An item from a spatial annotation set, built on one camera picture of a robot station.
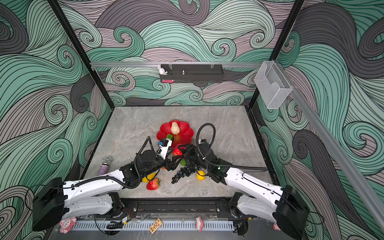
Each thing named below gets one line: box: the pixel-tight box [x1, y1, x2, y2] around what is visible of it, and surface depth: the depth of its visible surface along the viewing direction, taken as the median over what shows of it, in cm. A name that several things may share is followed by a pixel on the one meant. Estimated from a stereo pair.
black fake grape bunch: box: [171, 165, 196, 184], surface depth 84 cm
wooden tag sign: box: [149, 218, 163, 234], surface depth 70 cm
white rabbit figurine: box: [157, 64, 168, 75], surface depth 87 cm
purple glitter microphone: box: [97, 156, 112, 176], surface depth 87 cm
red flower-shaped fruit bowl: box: [156, 119, 194, 149], surface depth 105 cm
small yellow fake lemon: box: [196, 170, 206, 181], surface depth 83 cm
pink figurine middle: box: [195, 216, 205, 233], surface depth 67 cm
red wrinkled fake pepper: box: [172, 144, 183, 156], surface depth 73 cm
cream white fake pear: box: [171, 121, 180, 135], surface depth 103 cm
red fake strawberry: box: [146, 177, 161, 191], surface depth 80 cm
